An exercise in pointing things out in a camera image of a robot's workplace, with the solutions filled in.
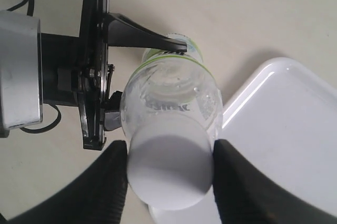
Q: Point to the clear plastic drink bottle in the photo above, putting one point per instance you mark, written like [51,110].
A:
[172,90]

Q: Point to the white bottle cap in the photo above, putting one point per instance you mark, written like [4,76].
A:
[170,166]

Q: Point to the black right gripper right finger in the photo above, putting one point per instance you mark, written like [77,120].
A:
[243,194]

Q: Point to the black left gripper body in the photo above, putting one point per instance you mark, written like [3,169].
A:
[76,70]

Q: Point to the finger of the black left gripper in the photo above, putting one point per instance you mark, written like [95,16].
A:
[123,32]
[112,111]

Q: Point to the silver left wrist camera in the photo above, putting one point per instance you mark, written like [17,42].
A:
[21,72]

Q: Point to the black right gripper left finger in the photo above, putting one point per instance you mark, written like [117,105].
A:
[96,196]

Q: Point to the white plastic tray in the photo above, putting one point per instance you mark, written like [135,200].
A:
[283,121]

